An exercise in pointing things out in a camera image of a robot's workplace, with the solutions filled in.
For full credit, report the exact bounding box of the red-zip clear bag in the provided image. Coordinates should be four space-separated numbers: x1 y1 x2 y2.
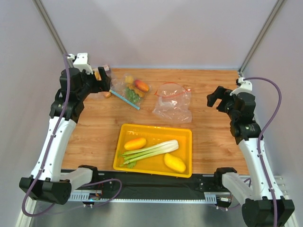
152 82 192 124
90 64 117 100

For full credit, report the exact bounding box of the fake orange-yellow mango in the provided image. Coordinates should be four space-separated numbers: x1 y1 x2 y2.
124 138 147 151

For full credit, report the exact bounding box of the fake green celery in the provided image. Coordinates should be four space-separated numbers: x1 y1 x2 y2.
118 140 179 168

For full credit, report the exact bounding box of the fake yellow lemon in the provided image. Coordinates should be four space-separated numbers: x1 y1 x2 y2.
164 153 186 173

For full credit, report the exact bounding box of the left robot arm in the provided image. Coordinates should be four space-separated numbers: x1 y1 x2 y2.
19 67 111 205

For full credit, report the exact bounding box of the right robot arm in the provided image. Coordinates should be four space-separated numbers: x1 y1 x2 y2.
207 86 295 227

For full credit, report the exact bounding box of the fake purple sweet potato slice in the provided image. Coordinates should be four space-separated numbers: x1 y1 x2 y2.
103 70 112 98

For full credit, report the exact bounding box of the fake yellow potato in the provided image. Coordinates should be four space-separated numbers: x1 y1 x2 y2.
125 75 134 84

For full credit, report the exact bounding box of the blue-zip clear bag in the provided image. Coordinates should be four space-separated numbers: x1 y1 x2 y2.
110 73 151 110

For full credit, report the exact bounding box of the fake red-yellow mango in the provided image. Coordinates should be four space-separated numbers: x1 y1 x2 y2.
134 79 150 92

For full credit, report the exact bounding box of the yellow plastic tray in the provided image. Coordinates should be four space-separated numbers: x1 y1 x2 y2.
113 124 192 178

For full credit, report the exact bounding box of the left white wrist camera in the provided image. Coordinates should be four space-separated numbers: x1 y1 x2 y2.
67 52 94 75

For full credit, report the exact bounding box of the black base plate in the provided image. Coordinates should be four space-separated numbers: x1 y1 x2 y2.
82 171 231 201

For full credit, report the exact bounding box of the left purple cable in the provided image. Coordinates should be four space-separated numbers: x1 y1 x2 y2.
21 53 123 218

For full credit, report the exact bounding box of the aluminium frame rail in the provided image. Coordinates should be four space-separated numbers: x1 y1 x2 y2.
14 171 299 227

